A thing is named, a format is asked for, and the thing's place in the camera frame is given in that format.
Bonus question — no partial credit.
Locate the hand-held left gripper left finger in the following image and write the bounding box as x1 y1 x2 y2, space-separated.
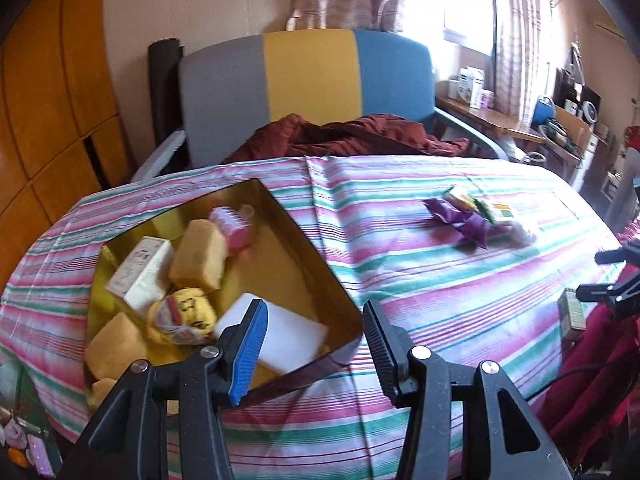
60 298 269 480

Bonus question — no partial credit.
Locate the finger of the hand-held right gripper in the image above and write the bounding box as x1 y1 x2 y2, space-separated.
575 277 640 323
594 244 640 267

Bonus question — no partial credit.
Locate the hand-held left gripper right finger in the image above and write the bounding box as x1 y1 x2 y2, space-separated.
361 300 576 480

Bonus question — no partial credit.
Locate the small green box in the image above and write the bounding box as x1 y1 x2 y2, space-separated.
557 287 587 343

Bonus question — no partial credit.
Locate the white foam block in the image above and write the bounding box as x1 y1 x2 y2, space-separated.
212 292 331 376

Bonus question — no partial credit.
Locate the yellow plush toy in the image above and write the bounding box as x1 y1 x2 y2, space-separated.
146 286 218 347

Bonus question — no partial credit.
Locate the gold tray box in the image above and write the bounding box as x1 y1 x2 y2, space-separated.
84 178 363 411

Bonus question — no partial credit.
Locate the yellow sponge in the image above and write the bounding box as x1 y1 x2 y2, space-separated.
167 218 228 292
87 377 121 411
84 312 151 386

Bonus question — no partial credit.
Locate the green yellow snack packet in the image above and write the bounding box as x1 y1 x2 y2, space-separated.
475 199 518 228
442 185 483 213

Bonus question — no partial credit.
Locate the pink plastic bottle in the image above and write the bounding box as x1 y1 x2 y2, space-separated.
209 204 258 256

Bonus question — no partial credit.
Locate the white carton box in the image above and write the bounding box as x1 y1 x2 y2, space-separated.
105 236 175 318

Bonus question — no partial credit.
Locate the purple wrapper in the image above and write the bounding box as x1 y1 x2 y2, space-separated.
422 197 488 251

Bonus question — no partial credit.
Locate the red cloth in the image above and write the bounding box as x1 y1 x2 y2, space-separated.
530 220 640 471

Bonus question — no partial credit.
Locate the striped tablecloth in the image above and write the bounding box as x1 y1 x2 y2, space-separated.
0 152 631 480

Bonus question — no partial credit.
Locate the wooden side table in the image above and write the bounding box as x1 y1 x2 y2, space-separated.
435 95 583 166

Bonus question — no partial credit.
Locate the white medicine box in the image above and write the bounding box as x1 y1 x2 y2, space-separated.
459 67 486 109

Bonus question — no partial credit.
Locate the red-brown cloth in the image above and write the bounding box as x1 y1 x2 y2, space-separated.
220 114 471 165

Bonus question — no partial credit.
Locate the pink soft block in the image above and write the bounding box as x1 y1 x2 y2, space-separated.
27 435 56 476

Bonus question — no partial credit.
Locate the grey yellow blue chair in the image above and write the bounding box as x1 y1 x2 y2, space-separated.
131 29 511 183

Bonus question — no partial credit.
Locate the wooden wardrobe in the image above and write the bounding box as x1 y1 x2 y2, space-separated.
0 0 138 281

